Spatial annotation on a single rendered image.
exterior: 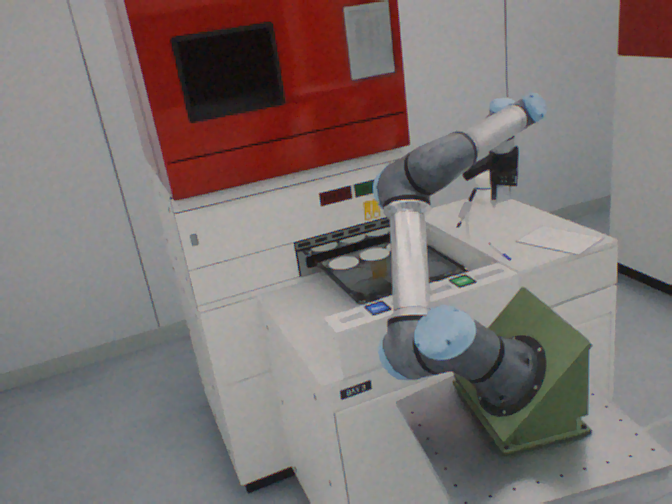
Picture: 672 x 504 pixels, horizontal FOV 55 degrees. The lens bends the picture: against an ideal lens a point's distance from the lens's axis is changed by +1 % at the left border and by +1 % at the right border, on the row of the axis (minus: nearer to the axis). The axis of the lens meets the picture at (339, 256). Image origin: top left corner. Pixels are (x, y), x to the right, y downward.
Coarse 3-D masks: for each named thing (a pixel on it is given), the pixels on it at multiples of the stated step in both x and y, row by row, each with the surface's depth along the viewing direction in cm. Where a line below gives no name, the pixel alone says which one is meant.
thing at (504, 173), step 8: (488, 152) 197; (512, 152) 194; (504, 160) 196; (512, 160) 195; (496, 168) 198; (504, 168) 198; (512, 168) 197; (496, 176) 198; (504, 176) 198; (512, 176) 200; (504, 184) 200; (512, 184) 199
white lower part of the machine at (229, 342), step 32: (192, 320) 249; (224, 320) 217; (256, 320) 222; (224, 352) 221; (256, 352) 226; (224, 384) 225; (256, 384) 230; (224, 416) 230; (256, 416) 234; (256, 448) 239; (256, 480) 246
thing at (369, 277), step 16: (352, 256) 219; (432, 256) 211; (336, 272) 209; (352, 272) 208; (368, 272) 206; (384, 272) 204; (432, 272) 200; (352, 288) 197; (368, 288) 195; (384, 288) 194
